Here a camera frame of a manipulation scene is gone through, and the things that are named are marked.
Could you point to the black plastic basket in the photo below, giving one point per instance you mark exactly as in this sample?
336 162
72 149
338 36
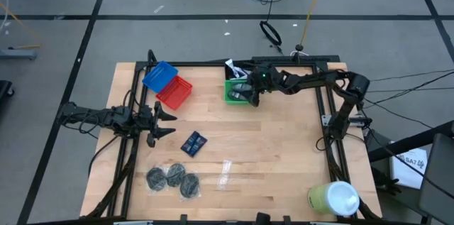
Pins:
244 65

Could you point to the black bulky device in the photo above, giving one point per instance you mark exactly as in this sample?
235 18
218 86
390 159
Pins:
263 218

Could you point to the black round wrapped pad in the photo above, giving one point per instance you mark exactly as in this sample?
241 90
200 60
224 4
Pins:
189 185
156 179
176 174

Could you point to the white printed cardboard box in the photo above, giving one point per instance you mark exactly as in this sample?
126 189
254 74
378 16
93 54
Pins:
408 171

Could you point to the clear plastic bag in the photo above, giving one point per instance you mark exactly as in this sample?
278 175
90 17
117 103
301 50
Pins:
224 175

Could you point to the blue plastic basket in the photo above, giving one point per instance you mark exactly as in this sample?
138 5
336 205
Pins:
159 76

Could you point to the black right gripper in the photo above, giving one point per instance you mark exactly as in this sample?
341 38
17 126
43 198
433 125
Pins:
267 80

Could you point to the red plastic basket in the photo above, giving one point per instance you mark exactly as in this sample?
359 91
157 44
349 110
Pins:
174 92

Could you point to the black flat panel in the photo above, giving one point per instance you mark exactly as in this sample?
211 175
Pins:
440 182

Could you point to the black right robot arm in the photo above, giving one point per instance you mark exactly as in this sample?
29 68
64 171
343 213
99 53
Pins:
308 81

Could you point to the green bottle with white cap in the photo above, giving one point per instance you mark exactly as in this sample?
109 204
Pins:
319 198

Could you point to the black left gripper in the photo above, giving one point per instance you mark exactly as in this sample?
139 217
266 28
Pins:
147 122

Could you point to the small black knob stand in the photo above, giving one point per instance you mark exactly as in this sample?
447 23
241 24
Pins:
299 47

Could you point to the green plastic basket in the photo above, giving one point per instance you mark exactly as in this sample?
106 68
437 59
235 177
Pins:
234 103

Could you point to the black aluminium table frame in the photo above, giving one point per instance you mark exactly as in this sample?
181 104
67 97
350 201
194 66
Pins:
198 64

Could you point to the grey metal bar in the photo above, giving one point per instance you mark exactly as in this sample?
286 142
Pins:
17 54

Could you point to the black object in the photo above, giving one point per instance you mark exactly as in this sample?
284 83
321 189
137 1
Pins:
4 90

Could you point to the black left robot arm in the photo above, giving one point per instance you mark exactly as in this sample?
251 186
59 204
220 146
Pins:
103 118

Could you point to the black diagonal bar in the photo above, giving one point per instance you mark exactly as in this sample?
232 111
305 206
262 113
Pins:
411 143

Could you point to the dark blue packet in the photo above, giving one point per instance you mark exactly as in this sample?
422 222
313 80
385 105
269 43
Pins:
198 146
188 141

